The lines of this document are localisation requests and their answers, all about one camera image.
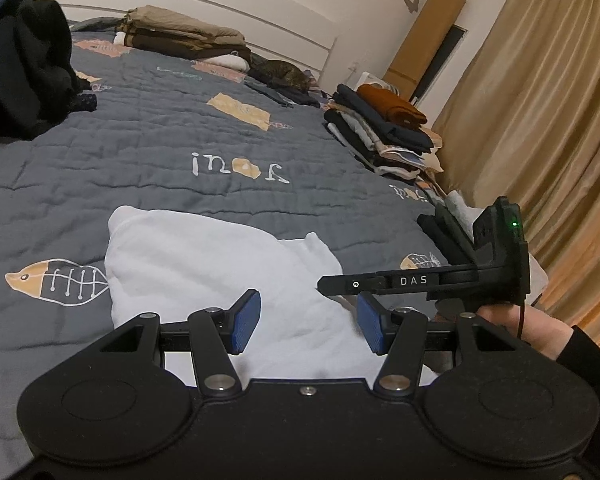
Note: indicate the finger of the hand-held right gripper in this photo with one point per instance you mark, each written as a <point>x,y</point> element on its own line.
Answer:
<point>345,285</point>

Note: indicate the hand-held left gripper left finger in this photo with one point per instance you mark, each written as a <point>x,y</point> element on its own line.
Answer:
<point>245,320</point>

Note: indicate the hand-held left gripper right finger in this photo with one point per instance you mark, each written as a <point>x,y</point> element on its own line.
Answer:
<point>372,322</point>

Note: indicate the white shirt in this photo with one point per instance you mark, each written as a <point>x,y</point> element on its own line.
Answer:
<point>195,260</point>

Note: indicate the pile of dark unfolded clothes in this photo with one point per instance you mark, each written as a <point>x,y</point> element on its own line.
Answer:
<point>25,60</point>

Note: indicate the person's right hand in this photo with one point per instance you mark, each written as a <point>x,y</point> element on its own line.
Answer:
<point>535,332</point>

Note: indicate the golden curtain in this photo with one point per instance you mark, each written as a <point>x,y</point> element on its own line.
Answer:
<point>545,110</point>

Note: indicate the grey printed quilt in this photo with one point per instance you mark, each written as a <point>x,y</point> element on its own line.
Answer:
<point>130,160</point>

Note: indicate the dark grey folded garment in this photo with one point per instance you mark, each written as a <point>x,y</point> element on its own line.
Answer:
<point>280,95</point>

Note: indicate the white fan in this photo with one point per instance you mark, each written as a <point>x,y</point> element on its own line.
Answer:
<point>367,79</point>

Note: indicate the tabby cat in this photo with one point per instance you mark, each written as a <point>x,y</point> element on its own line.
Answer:
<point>280,72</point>

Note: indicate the tan rolled mat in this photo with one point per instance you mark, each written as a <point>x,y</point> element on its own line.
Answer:
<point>425,35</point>

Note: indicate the white pillow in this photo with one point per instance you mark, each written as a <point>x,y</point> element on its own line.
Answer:
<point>227,61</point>

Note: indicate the folded khaki blanket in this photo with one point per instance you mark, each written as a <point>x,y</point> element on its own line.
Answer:
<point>180,30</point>

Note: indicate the white bed headboard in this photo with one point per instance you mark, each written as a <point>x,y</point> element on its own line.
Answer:
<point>205,5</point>

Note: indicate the butterfly wall sticker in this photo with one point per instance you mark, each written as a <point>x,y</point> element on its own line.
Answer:
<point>412,4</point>

